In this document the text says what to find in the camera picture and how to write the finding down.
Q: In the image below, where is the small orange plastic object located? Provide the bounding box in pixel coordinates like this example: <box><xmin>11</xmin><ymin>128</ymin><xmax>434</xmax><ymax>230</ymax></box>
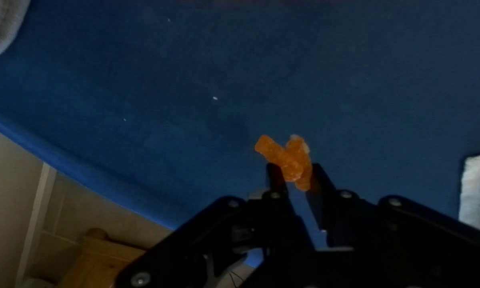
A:
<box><xmin>253</xmin><ymin>133</ymin><xmax>314</xmax><ymax>192</ymax></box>

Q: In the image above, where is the grey quilted pad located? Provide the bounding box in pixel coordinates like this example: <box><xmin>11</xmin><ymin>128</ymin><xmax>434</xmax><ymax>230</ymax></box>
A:
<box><xmin>0</xmin><ymin>0</ymin><xmax>32</xmax><ymax>64</ymax></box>

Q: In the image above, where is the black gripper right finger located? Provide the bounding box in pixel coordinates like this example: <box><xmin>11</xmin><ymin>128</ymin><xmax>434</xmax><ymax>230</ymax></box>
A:
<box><xmin>306</xmin><ymin>162</ymin><xmax>480</xmax><ymax>288</ymax></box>

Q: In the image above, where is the wooden nightstand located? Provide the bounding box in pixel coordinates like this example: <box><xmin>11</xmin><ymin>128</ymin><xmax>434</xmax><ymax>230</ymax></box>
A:
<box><xmin>58</xmin><ymin>227</ymin><xmax>173</xmax><ymax>288</ymax></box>

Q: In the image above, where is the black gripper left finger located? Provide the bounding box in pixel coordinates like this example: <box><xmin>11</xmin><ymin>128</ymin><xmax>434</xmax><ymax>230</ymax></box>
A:
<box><xmin>114</xmin><ymin>162</ymin><xmax>317</xmax><ymax>288</ymax></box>

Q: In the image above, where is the blue covered ironing board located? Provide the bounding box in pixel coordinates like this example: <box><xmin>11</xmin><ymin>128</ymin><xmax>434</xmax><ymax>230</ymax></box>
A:
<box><xmin>0</xmin><ymin>0</ymin><xmax>480</xmax><ymax>253</ymax></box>

